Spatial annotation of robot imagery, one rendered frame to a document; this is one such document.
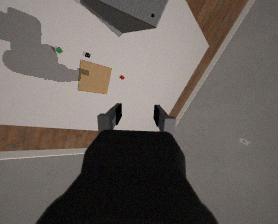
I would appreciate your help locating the green die with white pips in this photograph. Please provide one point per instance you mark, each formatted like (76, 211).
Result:
(59, 50)

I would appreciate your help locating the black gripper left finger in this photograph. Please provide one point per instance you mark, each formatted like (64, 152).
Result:
(111, 118)

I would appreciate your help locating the tan flat mat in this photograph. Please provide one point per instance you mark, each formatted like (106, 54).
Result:
(94, 77)

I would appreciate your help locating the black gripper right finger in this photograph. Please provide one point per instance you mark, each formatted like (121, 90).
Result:
(165, 122)

